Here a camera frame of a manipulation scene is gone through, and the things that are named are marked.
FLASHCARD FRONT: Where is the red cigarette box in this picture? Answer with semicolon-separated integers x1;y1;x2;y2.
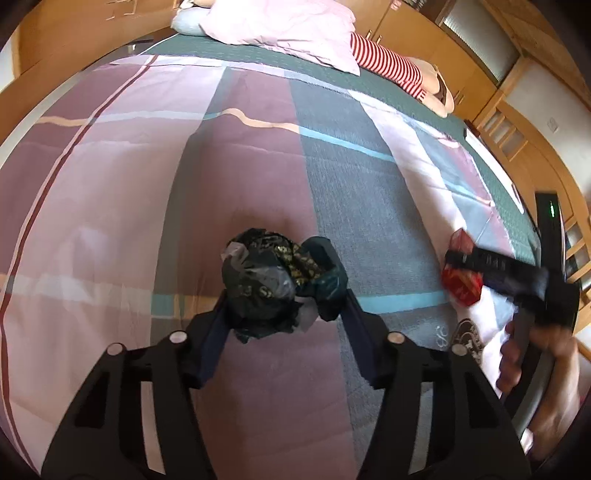
442;229;484;307

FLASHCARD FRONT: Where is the dark teal bag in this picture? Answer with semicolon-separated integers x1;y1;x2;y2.
221;228;349;343

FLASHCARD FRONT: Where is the person right hand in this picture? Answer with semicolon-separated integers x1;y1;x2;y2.
496;320;583;462

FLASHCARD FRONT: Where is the plaid pink grey bedsheet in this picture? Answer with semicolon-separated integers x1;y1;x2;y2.
1;55;538;468

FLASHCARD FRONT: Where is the red striped plush doll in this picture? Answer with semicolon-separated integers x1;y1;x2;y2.
351;33;455;118

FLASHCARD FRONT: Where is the pink pillow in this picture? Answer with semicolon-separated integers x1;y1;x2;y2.
200;1;360;76

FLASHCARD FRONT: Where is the wooden headboard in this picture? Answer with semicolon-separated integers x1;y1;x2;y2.
1;0;179;140

